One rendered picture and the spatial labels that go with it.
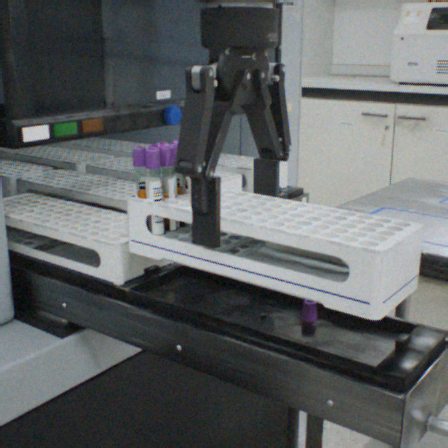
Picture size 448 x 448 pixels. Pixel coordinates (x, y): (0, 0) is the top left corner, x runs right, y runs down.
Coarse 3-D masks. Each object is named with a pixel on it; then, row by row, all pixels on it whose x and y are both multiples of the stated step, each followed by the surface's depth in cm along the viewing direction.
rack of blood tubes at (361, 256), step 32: (224, 192) 71; (224, 224) 60; (256, 224) 58; (288, 224) 58; (320, 224) 58; (352, 224) 59; (384, 224) 59; (416, 224) 59; (160, 256) 67; (224, 256) 61; (256, 256) 67; (288, 256) 67; (320, 256) 66; (352, 256) 53; (384, 256) 52; (416, 256) 58; (288, 288) 58; (320, 288) 55; (352, 288) 54; (384, 288) 53; (416, 288) 60
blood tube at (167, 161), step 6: (162, 150) 66; (168, 150) 66; (162, 156) 66; (168, 156) 66; (162, 162) 66; (168, 162) 66; (174, 162) 67; (162, 168) 67; (168, 168) 66; (162, 174) 67; (168, 174) 67; (162, 180) 67; (168, 180) 67; (162, 186) 67; (168, 186) 67; (168, 192) 67; (168, 222) 68; (174, 222) 69; (168, 228) 69; (174, 228) 69
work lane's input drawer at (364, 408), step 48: (48, 288) 78; (96, 288) 74; (144, 288) 73; (192, 288) 75; (240, 288) 75; (144, 336) 69; (192, 336) 64; (240, 336) 62; (288, 336) 63; (336, 336) 63; (384, 336) 63; (432, 336) 59; (240, 384) 62; (288, 384) 58; (336, 384) 55; (384, 384) 53; (432, 384) 57; (384, 432) 53
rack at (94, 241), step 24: (24, 216) 83; (48, 216) 84; (72, 216) 83; (96, 216) 83; (120, 216) 83; (24, 240) 85; (48, 240) 85; (72, 240) 76; (96, 240) 73; (120, 240) 73; (72, 264) 77; (96, 264) 81; (120, 264) 72; (144, 264) 75
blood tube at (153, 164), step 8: (152, 152) 64; (152, 160) 65; (152, 168) 65; (152, 176) 65; (152, 184) 66; (160, 184) 66; (152, 192) 66; (160, 192) 66; (152, 200) 66; (160, 200) 66; (152, 216) 67; (152, 224) 67; (160, 224) 67; (152, 232) 67; (160, 232) 67
